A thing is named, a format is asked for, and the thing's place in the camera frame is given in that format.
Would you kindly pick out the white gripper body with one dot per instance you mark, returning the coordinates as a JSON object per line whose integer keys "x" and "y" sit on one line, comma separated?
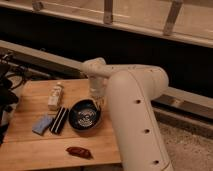
{"x": 97, "y": 86}

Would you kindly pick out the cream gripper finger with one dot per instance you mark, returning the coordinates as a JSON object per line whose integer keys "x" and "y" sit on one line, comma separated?
{"x": 99, "y": 101}

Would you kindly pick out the dark ceramic bowl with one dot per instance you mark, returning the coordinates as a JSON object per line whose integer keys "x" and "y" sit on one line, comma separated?
{"x": 84, "y": 115}

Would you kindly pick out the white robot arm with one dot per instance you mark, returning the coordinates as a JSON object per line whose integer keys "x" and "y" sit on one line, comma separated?
{"x": 129, "y": 90}

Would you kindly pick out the small white bottle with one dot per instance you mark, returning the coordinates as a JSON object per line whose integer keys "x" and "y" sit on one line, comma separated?
{"x": 55, "y": 97}

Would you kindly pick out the black striped box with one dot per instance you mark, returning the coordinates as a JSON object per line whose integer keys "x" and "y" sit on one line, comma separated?
{"x": 59, "y": 121}

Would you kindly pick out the wooden cutting board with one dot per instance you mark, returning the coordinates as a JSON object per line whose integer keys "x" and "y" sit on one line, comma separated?
{"x": 24, "y": 150}

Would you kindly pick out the dark red chili pepper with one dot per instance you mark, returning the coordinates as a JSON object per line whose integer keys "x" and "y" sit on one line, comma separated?
{"x": 79, "y": 152}

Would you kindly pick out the blue sponge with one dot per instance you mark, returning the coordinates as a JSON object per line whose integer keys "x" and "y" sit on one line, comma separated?
{"x": 42, "y": 124}

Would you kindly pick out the black equipment with cables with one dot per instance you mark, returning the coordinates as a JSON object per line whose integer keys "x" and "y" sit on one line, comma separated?
{"x": 11, "y": 77}

